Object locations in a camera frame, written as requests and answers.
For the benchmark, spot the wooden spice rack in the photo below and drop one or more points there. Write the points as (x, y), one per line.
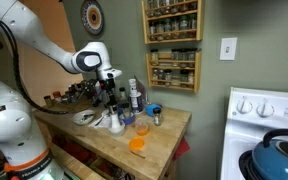
(172, 40)
(197, 73)

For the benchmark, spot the white black spray bottle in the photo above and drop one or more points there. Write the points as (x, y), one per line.
(135, 100)

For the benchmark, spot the small glass shaker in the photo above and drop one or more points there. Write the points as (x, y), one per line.
(157, 117)

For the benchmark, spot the black burner coil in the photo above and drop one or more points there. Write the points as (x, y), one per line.
(245, 165)

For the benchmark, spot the red cloth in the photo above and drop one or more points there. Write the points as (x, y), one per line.
(182, 149)

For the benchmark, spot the white salt cellar steel top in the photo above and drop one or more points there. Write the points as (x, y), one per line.
(115, 121)

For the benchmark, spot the orange plastic lid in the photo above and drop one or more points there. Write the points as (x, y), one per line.
(136, 144)

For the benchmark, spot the clear bowl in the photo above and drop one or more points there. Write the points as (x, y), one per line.
(117, 132)

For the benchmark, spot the white ceramic bowl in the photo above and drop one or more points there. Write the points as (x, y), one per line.
(78, 120)

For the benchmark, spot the white electric stove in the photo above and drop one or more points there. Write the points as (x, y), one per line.
(244, 133)

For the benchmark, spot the small clear cup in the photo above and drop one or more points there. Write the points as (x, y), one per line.
(141, 128)

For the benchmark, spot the wooden kitchen cart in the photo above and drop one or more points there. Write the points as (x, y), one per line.
(165, 133)

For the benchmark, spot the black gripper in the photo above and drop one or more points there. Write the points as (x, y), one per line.
(107, 86)

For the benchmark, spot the orange lid spice jar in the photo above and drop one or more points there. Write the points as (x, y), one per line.
(56, 96)

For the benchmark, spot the white napkin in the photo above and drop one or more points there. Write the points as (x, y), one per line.
(100, 124)

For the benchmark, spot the white stove knob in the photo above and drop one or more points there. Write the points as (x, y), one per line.
(265, 109)
(244, 106)

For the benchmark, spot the blue kettle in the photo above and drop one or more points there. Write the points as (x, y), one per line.
(274, 166)

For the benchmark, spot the blue bowl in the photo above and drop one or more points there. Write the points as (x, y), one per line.
(129, 120)
(152, 110)

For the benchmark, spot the decorative wall plate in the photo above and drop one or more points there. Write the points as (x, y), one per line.
(92, 16)

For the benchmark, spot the tall glass jar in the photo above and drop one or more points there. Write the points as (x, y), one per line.
(122, 95)

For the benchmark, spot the glass spice jar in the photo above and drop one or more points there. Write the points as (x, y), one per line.
(183, 54)
(154, 55)
(184, 24)
(175, 54)
(192, 22)
(160, 28)
(152, 29)
(175, 25)
(192, 54)
(167, 26)

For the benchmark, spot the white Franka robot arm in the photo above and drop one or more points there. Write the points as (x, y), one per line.
(34, 30)

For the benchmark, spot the white light switch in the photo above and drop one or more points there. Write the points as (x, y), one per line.
(228, 48)

